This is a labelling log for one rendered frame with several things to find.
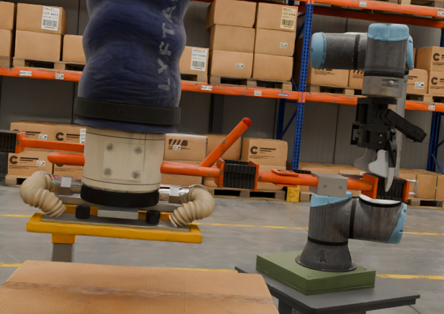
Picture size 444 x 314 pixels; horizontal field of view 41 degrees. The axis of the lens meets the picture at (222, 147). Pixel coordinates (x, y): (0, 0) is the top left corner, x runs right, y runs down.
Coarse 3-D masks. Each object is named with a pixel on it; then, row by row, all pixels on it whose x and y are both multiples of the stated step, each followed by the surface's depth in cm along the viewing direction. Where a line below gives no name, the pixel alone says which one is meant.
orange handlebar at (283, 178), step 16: (32, 144) 150; (48, 144) 150; (64, 144) 151; (80, 144) 152; (48, 160) 125; (64, 160) 124; (80, 160) 125; (208, 176) 129; (272, 176) 131; (288, 176) 132; (304, 176) 133
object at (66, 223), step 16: (80, 208) 118; (32, 224) 113; (48, 224) 114; (64, 224) 114; (80, 224) 116; (96, 224) 116; (112, 224) 117; (128, 224) 118; (144, 224) 119; (160, 224) 121; (192, 224) 127; (160, 240) 117; (176, 240) 117; (192, 240) 118
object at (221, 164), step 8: (224, 160) 136; (232, 160) 137; (224, 168) 128; (232, 168) 128; (240, 168) 128; (248, 168) 128; (256, 168) 129; (224, 176) 128; (232, 176) 128; (240, 176) 129; (248, 176) 129; (256, 176) 129; (216, 184) 133; (224, 184) 128; (232, 184) 128; (240, 184) 128; (248, 184) 128; (256, 184) 129
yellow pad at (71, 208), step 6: (66, 204) 134; (72, 204) 134; (78, 204) 134; (66, 210) 132; (72, 210) 133; (90, 210) 133; (96, 210) 133; (144, 210) 136; (138, 216) 135; (144, 216) 135; (162, 216) 136; (168, 216) 136
